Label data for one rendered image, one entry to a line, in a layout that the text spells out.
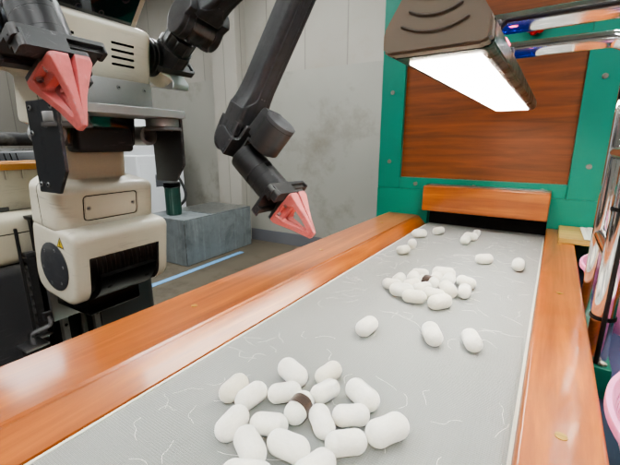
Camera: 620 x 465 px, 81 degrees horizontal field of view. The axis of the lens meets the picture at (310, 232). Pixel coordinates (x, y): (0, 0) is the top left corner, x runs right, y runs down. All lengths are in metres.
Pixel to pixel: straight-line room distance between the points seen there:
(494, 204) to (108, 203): 0.91
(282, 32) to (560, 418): 0.64
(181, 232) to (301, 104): 1.52
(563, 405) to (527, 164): 0.79
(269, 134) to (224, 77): 3.20
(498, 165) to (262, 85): 0.67
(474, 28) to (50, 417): 0.44
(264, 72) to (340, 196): 2.62
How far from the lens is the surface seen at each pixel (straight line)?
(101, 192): 0.89
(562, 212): 1.09
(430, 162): 1.14
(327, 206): 3.34
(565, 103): 1.10
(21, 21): 0.56
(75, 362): 0.44
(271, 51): 0.71
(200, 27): 0.97
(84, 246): 0.85
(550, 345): 0.48
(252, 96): 0.70
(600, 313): 0.56
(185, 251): 3.11
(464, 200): 1.05
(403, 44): 0.33
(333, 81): 3.31
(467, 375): 0.43
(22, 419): 0.39
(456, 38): 0.32
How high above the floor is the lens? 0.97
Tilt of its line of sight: 14 degrees down
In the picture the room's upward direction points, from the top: straight up
